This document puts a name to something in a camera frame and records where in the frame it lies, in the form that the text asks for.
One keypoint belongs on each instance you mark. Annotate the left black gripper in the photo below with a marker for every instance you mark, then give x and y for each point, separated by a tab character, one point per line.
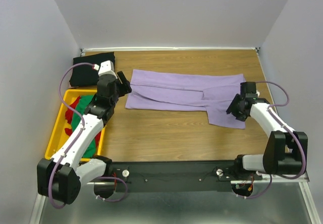
125	87

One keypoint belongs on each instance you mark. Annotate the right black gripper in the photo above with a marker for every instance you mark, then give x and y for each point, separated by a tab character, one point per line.
232	108

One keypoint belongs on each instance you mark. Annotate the purple t shirt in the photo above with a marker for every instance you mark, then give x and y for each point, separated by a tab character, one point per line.
180	92

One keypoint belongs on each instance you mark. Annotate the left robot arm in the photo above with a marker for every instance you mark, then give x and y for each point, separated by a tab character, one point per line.
61	177

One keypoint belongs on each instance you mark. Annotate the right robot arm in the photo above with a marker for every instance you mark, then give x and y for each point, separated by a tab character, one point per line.
285	152

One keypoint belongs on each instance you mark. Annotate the folded black t shirt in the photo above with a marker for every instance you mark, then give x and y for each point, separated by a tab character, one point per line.
85	76

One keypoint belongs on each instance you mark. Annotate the red t shirt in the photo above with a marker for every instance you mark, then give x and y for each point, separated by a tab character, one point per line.
73	119

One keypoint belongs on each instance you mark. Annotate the yellow plastic bin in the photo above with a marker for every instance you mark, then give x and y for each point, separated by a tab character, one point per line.
58	136

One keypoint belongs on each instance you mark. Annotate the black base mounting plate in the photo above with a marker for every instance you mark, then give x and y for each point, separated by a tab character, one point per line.
173	176

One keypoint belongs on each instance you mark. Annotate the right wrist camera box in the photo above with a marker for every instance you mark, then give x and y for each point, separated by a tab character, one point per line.
248	88

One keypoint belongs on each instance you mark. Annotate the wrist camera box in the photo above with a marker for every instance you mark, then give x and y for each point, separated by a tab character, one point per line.
105	68
248	88

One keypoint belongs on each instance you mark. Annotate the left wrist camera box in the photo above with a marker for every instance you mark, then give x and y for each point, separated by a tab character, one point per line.
105	68

